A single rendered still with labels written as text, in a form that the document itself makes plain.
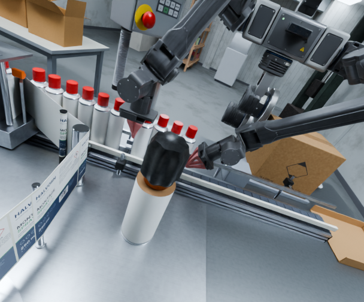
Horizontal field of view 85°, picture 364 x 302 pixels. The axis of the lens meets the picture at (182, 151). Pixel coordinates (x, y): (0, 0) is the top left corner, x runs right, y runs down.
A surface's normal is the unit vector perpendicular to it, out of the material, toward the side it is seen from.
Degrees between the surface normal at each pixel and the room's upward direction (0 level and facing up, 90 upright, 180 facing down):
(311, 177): 90
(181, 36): 81
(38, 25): 90
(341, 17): 90
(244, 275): 0
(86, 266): 0
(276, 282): 0
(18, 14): 91
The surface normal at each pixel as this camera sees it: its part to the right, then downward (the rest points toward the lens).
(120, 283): 0.33, -0.77
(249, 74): -0.28, 0.46
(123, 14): -0.62, 0.25
